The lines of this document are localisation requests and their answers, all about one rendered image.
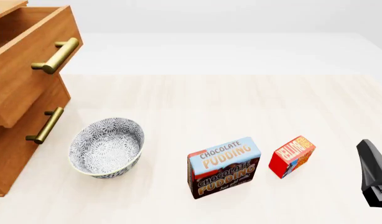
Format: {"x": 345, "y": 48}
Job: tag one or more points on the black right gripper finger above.
{"x": 372, "y": 161}

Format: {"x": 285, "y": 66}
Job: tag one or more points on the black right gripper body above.
{"x": 379, "y": 194}

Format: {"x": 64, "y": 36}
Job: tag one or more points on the red butter box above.
{"x": 290, "y": 156}

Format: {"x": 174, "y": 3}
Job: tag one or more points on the closed wooden drawer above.
{"x": 38, "y": 102}

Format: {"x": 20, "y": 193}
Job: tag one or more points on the open wooden drawer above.
{"x": 20, "y": 77}

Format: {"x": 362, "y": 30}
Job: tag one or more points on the wooden cabinet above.
{"x": 4, "y": 163}

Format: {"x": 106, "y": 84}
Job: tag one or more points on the chocolate pudding box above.
{"x": 223, "y": 168}

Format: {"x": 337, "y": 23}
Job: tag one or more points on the grey floral patterned bowl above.
{"x": 105, "y": 149}

